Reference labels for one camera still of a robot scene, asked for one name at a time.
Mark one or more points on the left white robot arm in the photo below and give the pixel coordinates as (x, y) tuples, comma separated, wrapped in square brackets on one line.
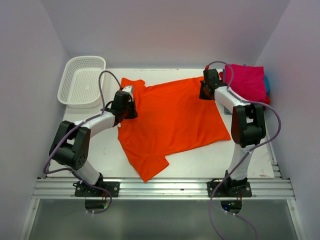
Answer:
[(70, 147)]

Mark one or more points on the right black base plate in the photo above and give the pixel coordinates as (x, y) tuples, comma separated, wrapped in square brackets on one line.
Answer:
[(233, 190)]

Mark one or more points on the aluminium mounting rail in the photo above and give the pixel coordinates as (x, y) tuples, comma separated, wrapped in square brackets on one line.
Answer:
[(163, 188)]

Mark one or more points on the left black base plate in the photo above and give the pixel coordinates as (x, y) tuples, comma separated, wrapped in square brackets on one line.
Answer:
[(110, 188)]

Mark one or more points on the magenta folded t shirt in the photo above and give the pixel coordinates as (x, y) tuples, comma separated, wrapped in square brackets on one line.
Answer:
[(248, 82)]

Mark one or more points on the red folded t shirt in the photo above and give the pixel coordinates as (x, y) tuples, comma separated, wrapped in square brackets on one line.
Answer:
[(267, 100)]

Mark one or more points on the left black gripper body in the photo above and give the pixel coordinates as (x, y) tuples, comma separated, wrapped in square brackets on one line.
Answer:
[(129, 110)]

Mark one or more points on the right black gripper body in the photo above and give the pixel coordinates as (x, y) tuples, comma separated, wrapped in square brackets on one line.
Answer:
[(202, 93)]

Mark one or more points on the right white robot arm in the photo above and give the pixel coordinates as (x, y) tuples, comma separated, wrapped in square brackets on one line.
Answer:
[(247, 130)]

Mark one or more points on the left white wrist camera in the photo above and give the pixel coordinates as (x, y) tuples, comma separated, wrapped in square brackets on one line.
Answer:
[(129, 89)]

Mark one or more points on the white plastic basket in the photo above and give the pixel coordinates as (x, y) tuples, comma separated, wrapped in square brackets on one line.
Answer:
[(79, 85)]

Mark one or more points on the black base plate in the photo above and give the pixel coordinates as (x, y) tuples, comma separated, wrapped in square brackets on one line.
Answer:
[(110, 188), (233, 190)]

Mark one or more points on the orange t shirt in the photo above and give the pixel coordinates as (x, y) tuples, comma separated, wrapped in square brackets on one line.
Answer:
[(171, 118)]

